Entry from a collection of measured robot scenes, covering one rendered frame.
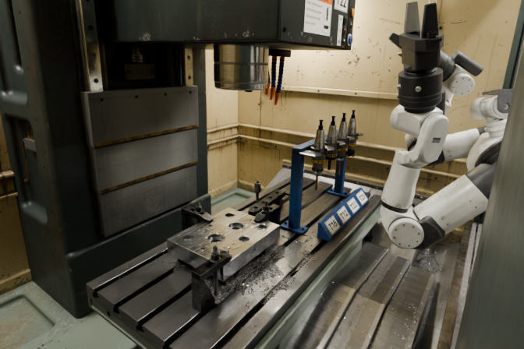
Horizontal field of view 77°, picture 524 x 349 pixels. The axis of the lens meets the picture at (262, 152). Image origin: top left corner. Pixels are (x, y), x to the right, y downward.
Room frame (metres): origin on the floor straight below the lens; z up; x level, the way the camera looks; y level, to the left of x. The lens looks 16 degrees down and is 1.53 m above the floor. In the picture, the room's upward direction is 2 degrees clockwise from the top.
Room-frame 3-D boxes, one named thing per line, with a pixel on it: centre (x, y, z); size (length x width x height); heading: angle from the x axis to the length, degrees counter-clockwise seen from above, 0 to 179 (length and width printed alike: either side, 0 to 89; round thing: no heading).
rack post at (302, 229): (1.16, -0.13, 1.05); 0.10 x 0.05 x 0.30; 55
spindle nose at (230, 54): (1.00, 0.07, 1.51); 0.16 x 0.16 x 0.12
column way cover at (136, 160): (1.25, 0.43, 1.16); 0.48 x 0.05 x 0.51; 145
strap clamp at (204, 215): (1.06, 0.22, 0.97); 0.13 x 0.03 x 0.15; 55
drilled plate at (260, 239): (0.96, 0.11, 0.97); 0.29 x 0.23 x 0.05; 145
